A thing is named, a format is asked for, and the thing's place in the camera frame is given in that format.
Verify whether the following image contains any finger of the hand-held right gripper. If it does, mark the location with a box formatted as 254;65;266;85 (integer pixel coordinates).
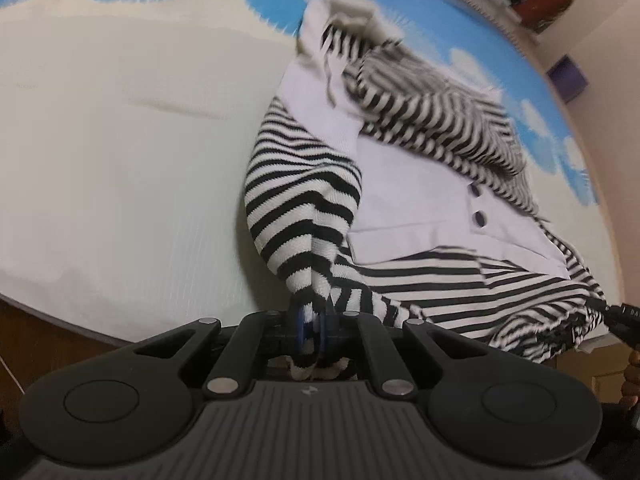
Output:
585;299;640;347

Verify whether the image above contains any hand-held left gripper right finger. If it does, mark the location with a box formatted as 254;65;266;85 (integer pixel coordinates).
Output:
320;302;506;400

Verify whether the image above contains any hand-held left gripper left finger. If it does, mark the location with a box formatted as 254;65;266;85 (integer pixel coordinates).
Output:
131;305;313;400

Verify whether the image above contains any striped white hooded top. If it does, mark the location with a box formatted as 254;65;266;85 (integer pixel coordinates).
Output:
243;0;619;382

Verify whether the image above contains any blue and cream bed sheet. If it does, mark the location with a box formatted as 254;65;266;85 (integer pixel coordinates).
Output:
0;0;627;356

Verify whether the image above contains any purple box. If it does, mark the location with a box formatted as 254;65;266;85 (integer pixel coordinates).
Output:
547;55;589;104

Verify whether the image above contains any red bag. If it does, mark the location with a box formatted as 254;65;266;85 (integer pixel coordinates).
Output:
514;0;572;27

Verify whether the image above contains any wooden bed frame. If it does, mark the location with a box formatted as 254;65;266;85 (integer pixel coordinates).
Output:
0;296;629;406

